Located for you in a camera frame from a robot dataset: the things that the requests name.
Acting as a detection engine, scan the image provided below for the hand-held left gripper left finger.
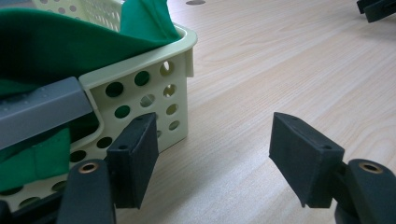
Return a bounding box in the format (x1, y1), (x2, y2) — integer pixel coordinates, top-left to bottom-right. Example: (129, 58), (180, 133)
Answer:
(106, 112), (160, 209)

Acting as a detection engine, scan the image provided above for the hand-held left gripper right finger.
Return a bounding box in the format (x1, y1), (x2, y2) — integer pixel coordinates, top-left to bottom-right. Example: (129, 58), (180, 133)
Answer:
(269, 112), (345, 208)

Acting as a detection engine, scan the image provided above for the pale green plastic basket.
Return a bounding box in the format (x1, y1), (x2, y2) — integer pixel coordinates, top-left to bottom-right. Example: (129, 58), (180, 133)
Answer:
(0, 0), (199, 216)

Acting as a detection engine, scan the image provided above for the green dinosaur print t-shirt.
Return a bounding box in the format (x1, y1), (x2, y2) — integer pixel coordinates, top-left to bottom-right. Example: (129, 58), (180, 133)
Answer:
(0, 0), (181, 192)

